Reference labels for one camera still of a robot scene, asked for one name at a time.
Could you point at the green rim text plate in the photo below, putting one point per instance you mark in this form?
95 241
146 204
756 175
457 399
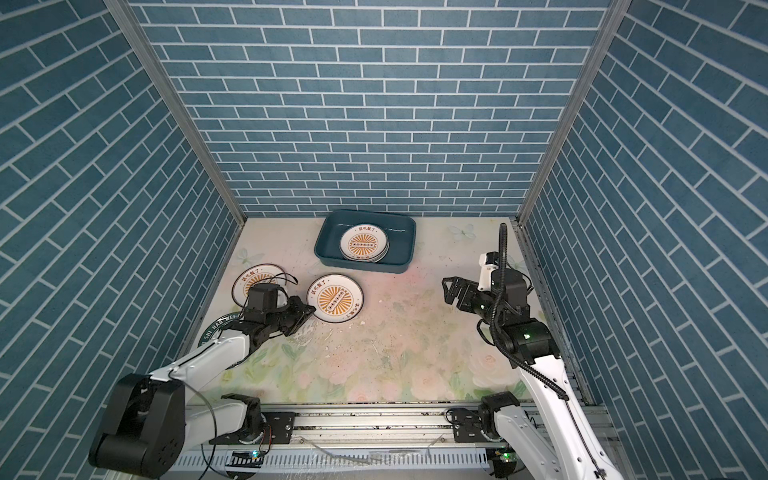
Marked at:
216 327

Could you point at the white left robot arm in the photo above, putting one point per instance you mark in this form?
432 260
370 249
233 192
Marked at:
151 419

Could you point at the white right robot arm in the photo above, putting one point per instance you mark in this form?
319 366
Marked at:
572 450

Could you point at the orange sunburst plate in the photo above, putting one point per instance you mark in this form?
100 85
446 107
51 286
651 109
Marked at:
364 243
336 298
261 273

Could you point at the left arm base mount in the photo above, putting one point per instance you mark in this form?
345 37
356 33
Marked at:
275 428

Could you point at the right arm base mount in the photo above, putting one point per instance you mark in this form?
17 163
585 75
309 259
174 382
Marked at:
475 426

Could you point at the aluminium front rail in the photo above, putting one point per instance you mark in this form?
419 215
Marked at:
335 439

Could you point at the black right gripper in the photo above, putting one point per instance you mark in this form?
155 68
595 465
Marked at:
452 292

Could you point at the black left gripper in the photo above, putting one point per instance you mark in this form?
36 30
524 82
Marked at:
299 308

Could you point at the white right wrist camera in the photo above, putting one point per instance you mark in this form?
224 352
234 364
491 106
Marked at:
489 264

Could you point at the teal plastic bin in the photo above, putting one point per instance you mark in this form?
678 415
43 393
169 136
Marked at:
394 233

